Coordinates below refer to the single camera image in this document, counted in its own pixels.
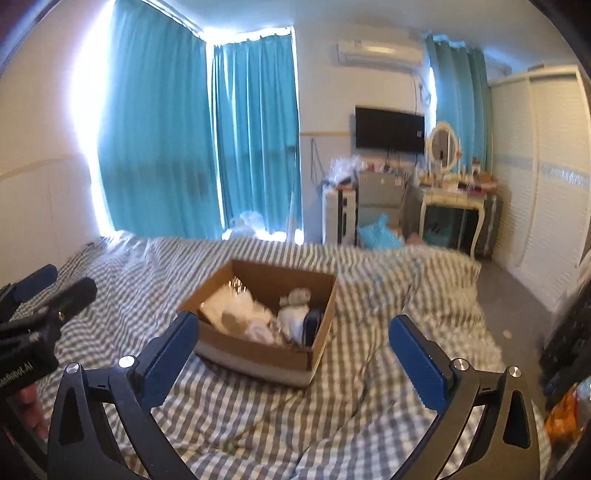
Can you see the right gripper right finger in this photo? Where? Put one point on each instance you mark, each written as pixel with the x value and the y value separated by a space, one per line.
pixel 505 444

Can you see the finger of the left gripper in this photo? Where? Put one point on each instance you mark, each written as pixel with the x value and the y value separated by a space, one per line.
pixel 65 305
pixel 25 289

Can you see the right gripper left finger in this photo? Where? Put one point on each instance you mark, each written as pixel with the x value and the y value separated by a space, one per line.
pixel 81 444

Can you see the packaged white face masks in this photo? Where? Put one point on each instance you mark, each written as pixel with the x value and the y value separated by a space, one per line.
pixel 231 307

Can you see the brown cardboard box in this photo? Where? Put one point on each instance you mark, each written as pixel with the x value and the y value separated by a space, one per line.
pixel 283 363

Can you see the person left hand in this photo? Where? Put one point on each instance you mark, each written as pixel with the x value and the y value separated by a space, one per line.
pixel 28 409

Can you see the orange snack bag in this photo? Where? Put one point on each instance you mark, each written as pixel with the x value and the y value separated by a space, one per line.
pixel 568 419

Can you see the left teal curtain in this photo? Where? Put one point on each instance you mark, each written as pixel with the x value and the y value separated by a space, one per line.
pixel 155 144

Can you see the teal curtain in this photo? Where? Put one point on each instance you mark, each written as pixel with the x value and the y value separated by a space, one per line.
pixel 257 130
pixel 464 98
pixel 155 144

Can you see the white plastic bags by window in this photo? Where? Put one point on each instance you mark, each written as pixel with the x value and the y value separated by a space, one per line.
pixel 250 224

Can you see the white dressing table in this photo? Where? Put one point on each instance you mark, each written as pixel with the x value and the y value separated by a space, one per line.
pixel 462 213

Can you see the blue plastic bag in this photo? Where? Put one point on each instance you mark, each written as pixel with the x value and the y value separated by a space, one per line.
pixel 377 236

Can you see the white suitcase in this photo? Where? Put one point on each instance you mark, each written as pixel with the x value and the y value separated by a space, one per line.
pixel 339 216

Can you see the middle teal curtain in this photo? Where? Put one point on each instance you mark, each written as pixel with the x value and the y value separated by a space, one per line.
pixel 257 130

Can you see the oval vanity mirror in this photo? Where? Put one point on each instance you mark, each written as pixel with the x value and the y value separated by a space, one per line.
pixel 443 148

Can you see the white wardrobe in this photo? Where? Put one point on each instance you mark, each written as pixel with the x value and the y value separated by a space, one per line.
pixel 541 160

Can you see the right teal curtain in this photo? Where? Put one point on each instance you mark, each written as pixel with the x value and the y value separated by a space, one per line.
pixel 464 98

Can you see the white air conditioner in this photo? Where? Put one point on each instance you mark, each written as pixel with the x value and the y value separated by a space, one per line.
pixel 377 55

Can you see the black wall television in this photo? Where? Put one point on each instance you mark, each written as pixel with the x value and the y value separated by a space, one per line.
pixel 389 130

